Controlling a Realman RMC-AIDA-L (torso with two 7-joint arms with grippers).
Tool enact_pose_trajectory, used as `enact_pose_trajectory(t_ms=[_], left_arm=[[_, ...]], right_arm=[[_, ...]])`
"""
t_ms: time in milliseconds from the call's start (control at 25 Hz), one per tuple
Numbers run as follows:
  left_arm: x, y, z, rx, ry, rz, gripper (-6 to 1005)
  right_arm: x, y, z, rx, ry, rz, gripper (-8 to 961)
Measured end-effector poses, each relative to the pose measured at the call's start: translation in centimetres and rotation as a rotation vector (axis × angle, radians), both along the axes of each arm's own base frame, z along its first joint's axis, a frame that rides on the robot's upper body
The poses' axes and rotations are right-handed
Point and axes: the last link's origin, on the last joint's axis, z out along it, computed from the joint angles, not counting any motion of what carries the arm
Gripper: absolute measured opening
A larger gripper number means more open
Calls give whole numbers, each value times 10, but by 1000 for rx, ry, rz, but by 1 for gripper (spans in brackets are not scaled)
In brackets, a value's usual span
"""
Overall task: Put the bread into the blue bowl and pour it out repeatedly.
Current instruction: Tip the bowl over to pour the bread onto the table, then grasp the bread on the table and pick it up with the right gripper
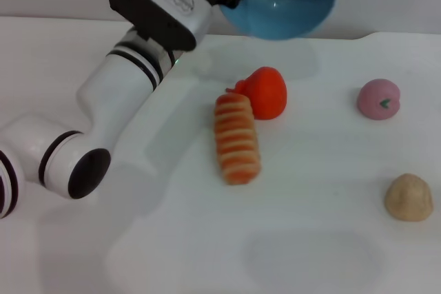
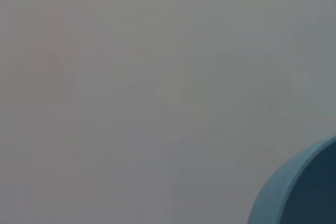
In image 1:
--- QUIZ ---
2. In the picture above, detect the blue bowl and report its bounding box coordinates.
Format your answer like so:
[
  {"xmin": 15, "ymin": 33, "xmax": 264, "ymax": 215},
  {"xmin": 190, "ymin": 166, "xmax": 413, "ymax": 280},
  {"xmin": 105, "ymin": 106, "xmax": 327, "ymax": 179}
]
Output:
[{"xmin": 218, "ymin": 0, "xmax": 337, "ymax": 41}]

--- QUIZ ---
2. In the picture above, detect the orange striped long bread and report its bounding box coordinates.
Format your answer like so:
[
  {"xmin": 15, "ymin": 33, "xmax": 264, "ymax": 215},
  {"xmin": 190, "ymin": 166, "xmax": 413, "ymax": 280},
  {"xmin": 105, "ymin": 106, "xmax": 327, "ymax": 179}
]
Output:
[{"xmin": 214, "ymin": 93, "xmax": 263, "ymax": 186}]

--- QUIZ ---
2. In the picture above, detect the beige round bread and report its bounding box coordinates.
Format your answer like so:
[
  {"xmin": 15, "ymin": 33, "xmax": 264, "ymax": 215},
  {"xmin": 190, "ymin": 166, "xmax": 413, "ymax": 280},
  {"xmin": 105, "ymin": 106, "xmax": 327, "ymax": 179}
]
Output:
[{"xmin": 384, "ymin": 173, "xmax": 435, "ymax": 222}]

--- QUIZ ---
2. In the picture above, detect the red pear toy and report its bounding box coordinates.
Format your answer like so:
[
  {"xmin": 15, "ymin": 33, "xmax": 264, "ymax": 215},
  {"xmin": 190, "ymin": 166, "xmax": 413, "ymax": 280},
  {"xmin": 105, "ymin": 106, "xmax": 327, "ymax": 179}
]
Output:
[{"xmin": 225, "ymin": 65, "xmax": 288, "ymax": 121}]

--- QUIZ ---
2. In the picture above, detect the pink peach toy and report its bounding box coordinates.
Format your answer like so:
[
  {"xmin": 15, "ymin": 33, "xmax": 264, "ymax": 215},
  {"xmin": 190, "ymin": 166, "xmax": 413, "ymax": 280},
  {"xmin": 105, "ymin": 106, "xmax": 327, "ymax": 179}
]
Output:
[{"xmin": 356, "ymin": 78, "xmax": 402, "ymax": 121}]

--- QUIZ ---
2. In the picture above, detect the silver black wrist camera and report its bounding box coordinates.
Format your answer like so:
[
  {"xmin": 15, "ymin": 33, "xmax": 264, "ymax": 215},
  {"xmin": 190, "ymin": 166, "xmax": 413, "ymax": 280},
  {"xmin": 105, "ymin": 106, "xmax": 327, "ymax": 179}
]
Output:
[{"xmin": 97, "ymin": 0, "xmax": 212, "ymax": 53}]

